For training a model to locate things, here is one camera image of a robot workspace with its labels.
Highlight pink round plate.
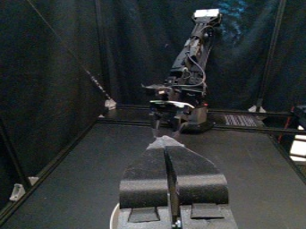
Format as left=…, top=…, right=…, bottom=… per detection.
left=108, top=202, right=122, bottom=229

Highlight red cable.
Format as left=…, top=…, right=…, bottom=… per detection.
left=278, top=106, right=297, bottom=143

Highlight white frame corner bracket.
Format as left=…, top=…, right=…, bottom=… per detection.
left=103, top=98, right=119, bottom=111
left=8, top=182, right=28, bottom=202
left=247, top=104, right=267, bottom=114

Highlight grey ribbed grille panel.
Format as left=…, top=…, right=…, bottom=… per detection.
left=222, top=114, right=261, bottom=128

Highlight black vertical frame post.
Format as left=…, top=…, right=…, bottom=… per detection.
left=255, top=0, right=289, bottom=106
left=94, top=0, right=111, bottom=102

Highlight black diagonal frame strut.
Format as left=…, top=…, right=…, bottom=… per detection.
left=24, top=0, right=115, bottom=102

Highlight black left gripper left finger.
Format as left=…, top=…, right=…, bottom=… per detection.
left=119, top=135, right=170, bottom=209

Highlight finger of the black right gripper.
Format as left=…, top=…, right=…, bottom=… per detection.
left=150, top=114, right=163, bottom=139
left=171, top=118, right=187, bottom=139

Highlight black cloth curtain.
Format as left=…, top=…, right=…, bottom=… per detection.
left=0, top=0, right=306, bottom=209

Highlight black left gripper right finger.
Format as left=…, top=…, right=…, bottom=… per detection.
left=164, top=135, right=231, bottom=208

